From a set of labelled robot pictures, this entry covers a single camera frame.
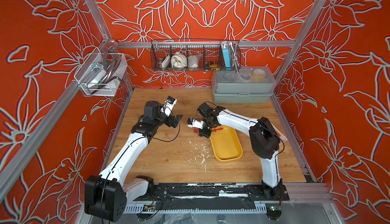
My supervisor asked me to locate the grey plastic storage box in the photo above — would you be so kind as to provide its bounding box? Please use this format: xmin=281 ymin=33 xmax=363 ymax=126
xmin=212 ymin=67 xmax=276 ymax=104

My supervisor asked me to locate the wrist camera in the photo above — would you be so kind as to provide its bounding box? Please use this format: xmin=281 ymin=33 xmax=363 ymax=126
xmin=187 ymin=118 xmax=205 ymax=129
xmin=163 ymin=96 xmax=177 ymax=116

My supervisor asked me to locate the black wire wall basket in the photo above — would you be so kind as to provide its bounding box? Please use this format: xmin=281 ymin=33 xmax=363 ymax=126
xmin=150 ymin=39 xmax=242 ymax=72

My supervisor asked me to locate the small white plastic box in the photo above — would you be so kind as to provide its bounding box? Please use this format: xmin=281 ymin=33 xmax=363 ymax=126
xmin=272 ymin=125 xmax=287 ymax=143

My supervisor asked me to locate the white cloth in basket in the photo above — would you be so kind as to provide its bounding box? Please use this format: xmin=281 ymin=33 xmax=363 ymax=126
xmin=171 ymin=52 xmax=188 ymax=69

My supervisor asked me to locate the yellow plastic tray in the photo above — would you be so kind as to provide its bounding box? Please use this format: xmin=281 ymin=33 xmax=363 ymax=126
xmin=210 ymin=126 xmax=243 ymax=162

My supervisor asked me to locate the blue box in basket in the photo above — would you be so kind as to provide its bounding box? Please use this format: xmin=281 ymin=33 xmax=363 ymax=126
xmin=221 ymin=41 xmax=231 ymax=68

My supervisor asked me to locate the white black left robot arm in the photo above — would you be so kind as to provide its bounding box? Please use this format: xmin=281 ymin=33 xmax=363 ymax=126
xmin=84 ymin=96 xmax=182 ymax=222

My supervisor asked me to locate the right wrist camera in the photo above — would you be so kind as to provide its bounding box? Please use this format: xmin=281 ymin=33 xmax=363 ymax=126
xmin=187 ymin=118 xmax=205 ymax=129

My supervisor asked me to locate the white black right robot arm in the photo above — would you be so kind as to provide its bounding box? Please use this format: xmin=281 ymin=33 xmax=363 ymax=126
xmin=187 ymin=102 xmax=284 ymax=200

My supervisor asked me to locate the clear plastic wall bin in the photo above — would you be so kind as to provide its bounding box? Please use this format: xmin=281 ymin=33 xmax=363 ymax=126
xmin=74 ymin=48 xmax=128 ymax=97

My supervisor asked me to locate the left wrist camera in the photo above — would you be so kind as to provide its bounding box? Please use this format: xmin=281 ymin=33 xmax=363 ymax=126
xmin=163 ymin=96 xmax=177 ymax=116

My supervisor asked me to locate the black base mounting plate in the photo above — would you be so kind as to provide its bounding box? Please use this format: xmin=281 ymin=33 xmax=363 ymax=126
xmin=147 ymin=182 xmax=290 ymax=202

